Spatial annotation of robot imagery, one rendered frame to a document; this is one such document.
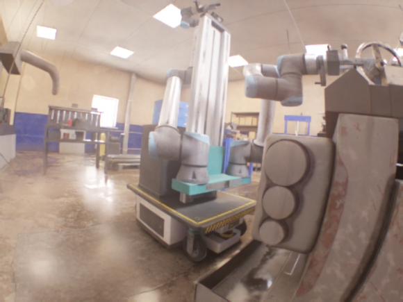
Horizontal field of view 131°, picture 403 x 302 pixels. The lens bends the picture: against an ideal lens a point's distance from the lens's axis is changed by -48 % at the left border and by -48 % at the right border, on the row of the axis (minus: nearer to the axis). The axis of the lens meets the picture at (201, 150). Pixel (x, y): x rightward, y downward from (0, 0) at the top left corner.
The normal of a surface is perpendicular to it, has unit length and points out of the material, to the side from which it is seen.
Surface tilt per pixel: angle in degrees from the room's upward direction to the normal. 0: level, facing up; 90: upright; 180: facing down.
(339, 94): 90
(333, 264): 90
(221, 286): 0
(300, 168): 90
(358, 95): 90
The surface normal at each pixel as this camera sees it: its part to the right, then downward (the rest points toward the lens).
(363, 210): -0.65, -0.04
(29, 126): 0.76, 0.10
